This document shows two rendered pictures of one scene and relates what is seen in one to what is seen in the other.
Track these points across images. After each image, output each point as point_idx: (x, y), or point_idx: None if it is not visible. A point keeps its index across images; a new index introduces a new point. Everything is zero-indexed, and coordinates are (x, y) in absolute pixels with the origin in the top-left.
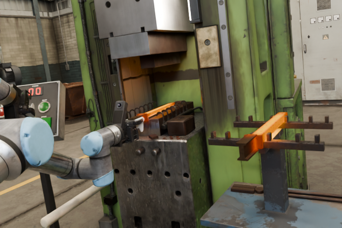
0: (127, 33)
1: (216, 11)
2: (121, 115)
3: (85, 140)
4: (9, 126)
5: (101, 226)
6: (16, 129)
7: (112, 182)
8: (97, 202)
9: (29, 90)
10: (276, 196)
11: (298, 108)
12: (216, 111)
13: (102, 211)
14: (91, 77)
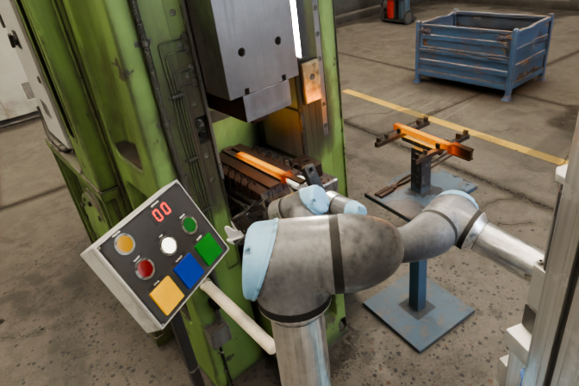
0: (267, 85)
1: (314, 43)
2: (318, 178)
3: (358, 212)
4: (464, 203)
5: (215, 339)
6: (469, 202)
7: (217, 280)
8: (9, 383)
9: (154, 214)
10: (426, 181)
11: None
12: (316, 142)
13: (46, 381)
14: (177, 158)
